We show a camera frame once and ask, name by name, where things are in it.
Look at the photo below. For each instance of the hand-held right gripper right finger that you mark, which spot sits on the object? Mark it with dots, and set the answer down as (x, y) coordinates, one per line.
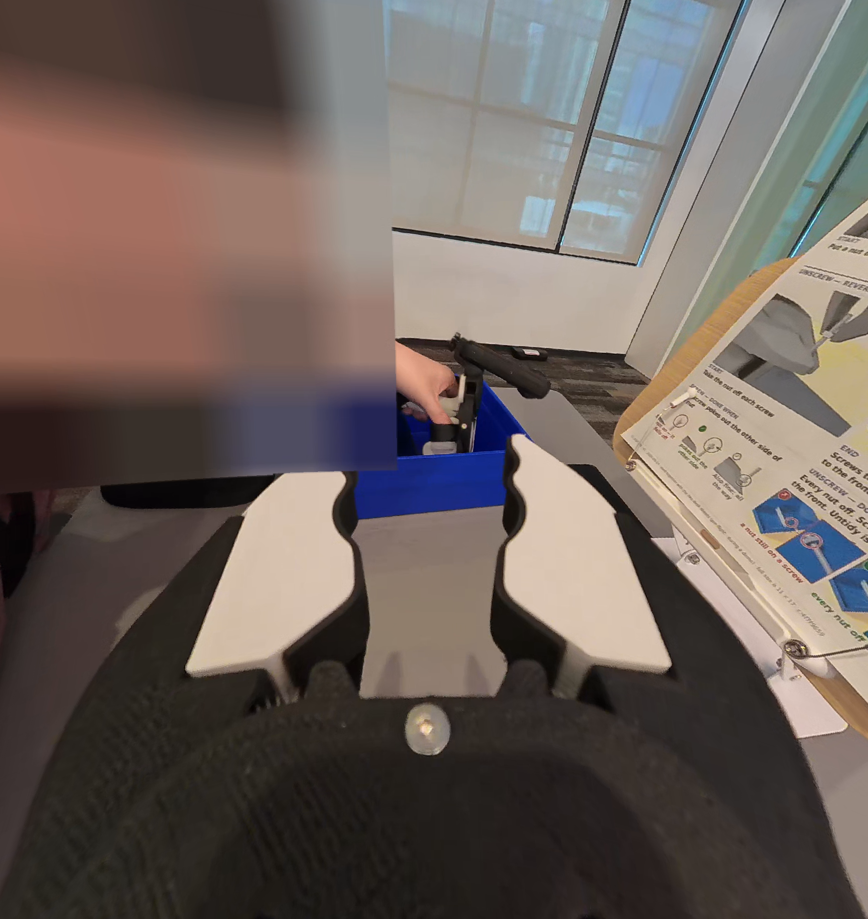
(584, 574)

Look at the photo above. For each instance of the printed instruction sheet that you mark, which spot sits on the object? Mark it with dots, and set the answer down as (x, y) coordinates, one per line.
(800, 445)

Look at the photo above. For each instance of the blue divided plastic bin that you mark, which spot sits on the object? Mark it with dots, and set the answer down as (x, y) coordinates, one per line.
(434, 488)

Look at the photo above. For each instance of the instruction board on stand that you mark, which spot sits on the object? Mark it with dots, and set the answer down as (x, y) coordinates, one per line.
(692, 344)

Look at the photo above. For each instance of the large paned window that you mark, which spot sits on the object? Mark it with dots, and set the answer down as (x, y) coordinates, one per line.
(513, 108)

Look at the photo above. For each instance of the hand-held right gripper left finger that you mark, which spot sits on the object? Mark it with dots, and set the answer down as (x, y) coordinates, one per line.
(276, 574)

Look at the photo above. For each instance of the white document stand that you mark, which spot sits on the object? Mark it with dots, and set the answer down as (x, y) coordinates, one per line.
(807, 711)

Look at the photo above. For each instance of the black armrest desk chair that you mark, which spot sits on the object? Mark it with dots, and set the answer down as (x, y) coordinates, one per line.
(189, 492)

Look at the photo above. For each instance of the black flat remote device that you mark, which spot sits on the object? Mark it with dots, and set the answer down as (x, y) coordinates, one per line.
(528, 352)

